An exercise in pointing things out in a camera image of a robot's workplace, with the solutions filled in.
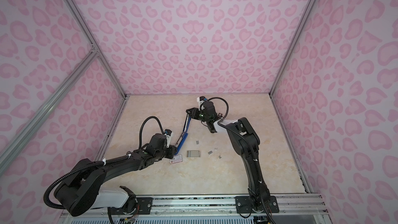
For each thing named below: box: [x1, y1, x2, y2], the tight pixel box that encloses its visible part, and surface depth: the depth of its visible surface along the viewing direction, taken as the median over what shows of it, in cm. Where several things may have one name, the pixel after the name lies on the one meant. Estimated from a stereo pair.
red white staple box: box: [169, 154, 183, 165], surface depth 89 cm
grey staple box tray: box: [186, 150, 202, 158], surface depth 92 cm
